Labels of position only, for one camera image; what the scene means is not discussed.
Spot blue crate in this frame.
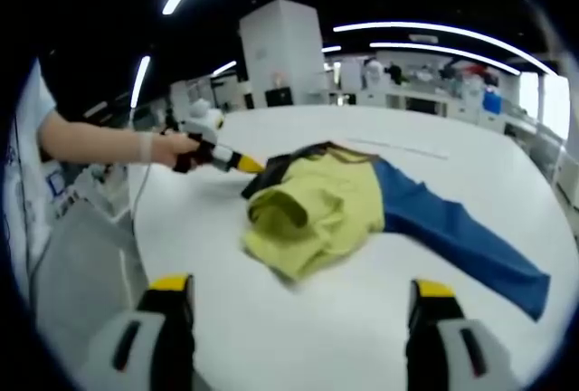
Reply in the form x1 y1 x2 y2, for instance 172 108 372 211
482 90 503 114

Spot long white ceiling light strip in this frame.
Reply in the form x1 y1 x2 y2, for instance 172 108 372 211
333 22 551 75

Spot white cable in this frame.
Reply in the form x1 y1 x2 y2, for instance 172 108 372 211
128 162 153 247

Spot black screen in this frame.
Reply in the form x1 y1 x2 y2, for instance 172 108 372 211
264 86 293 109

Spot person's grey trousers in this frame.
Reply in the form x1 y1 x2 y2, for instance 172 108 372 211
33 209 153 365

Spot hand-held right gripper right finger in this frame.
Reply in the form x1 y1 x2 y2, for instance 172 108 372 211
405 280 524 391

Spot person's left hand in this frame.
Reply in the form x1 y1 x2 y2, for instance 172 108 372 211
152 131 200 168

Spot white pillar with black screen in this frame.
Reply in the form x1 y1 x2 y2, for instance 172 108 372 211
238 0 329 110

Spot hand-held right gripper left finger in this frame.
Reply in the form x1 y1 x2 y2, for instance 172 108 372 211
88 273 196 391

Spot person's white printed shirt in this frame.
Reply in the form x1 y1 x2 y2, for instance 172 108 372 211
6 60 132 283

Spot white cabinet row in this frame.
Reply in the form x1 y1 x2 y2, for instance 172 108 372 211
329 78 544 138

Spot yellow-green and blue garment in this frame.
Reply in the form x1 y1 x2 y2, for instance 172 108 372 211
239 139 552 322

